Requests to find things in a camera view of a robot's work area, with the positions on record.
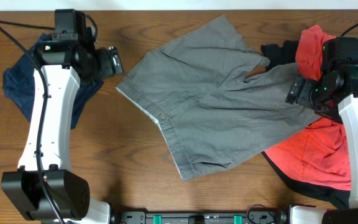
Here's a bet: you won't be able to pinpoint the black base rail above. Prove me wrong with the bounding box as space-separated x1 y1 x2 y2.
109 204 290 224

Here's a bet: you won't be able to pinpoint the folded navy blue shorts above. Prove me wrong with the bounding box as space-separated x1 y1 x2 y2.
2 26 104 130

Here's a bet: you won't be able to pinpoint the left black cable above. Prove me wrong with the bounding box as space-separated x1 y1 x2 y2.
0 14 99 224

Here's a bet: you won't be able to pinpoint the red t-shirt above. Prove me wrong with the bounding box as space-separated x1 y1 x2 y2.
265 25 351 190

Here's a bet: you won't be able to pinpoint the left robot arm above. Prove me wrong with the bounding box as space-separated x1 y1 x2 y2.
1 40 123 223

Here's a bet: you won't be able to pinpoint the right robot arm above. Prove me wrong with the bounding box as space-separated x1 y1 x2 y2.
280 36 358 223

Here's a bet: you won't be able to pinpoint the grey shorts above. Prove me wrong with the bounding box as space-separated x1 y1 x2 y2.
117 16 318 181

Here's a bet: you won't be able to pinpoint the black garment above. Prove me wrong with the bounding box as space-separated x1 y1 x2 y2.
260 40 350 209

